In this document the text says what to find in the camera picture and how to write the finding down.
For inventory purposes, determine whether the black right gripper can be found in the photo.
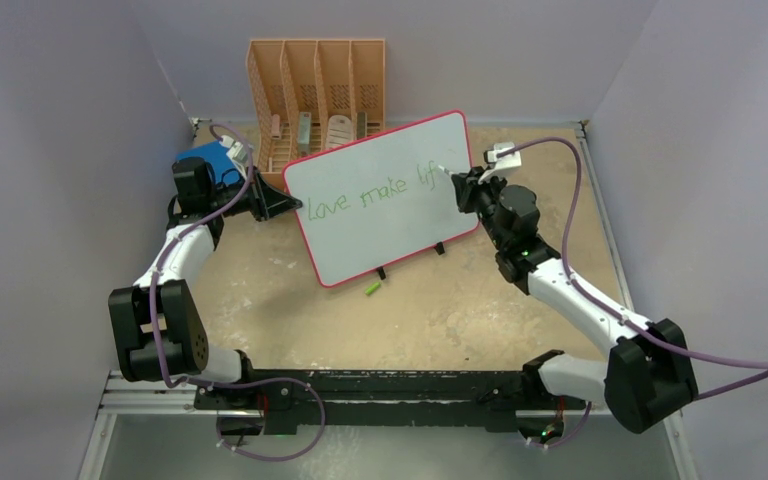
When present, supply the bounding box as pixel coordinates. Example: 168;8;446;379
453;166;509;250

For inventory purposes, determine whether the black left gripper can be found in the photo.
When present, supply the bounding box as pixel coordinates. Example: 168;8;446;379
206;166;300;222

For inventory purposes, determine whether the green whiteboard marker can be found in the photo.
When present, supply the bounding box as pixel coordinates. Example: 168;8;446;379
437;165;455;176

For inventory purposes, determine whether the green marker cap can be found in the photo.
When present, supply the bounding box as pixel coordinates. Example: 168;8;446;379
364;282;381;296

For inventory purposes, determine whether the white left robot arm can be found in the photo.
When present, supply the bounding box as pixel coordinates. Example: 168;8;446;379
108;157;303;409

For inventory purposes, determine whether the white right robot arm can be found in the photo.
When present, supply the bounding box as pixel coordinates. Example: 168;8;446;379
450;167;700;434

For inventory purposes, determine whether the pink-framed whiteboard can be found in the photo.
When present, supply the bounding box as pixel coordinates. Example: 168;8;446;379
282;110;479;288

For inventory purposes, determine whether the orange plastic file organizer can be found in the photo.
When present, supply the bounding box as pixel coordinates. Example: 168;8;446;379
246;38;387;179

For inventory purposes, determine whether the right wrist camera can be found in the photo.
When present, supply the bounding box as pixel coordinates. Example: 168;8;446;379
479;142;522;184

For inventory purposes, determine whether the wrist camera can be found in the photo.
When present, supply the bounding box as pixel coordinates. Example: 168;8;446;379
479;142;522;184
219;135;248;171

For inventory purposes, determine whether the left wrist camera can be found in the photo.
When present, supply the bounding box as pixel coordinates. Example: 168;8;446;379
219;135;248;171

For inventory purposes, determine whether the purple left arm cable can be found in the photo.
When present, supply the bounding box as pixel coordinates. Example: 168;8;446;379
148;123;326;386

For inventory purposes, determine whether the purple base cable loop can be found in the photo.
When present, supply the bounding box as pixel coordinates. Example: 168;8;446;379
214;377;327;464

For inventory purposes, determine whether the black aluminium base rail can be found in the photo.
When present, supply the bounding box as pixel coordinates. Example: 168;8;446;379
95;367;683;439

